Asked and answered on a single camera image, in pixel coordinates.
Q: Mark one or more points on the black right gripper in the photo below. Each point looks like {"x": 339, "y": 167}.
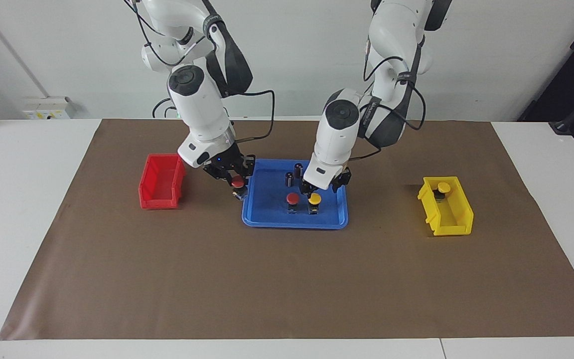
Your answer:
{"x": 223, "y": 163}

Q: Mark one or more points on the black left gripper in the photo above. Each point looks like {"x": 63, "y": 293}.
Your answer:
{"x": 345, "y": 174}

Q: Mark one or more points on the red push button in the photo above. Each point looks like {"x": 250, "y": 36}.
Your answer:
{"x": 237, "y": 183}
{"x": 292, "y": 198}

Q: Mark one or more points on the yellow push button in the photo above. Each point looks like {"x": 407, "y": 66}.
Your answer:
{"x": 315, "y": 198}
{"x": 444, "y": 188}

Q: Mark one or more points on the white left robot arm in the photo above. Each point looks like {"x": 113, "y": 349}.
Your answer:
{"x": 337, "y": 139}

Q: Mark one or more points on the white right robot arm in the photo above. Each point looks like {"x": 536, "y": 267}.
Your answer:
{"x": 202, "y": 109}

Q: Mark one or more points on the blue plastic tray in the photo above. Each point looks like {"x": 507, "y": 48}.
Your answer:
{"x": 267, "y": 209}

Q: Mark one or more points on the black cylindrical capacitor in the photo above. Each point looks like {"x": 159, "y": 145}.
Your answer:
{"x": 289, "y": 179}
{"x": 298, "y": 170}

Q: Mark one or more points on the red plastic bin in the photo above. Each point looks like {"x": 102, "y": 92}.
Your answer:
{"x": 162, "y": 201}

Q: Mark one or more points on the brown table mat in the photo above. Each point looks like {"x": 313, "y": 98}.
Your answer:
{"x": 267, "y": 279}

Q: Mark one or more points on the yellow plastic bin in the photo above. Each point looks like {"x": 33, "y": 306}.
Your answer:
{"x": 454, "y": 230}

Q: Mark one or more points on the white wall power box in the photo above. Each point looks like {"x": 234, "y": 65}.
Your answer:
{"x": 48, "y": 107}

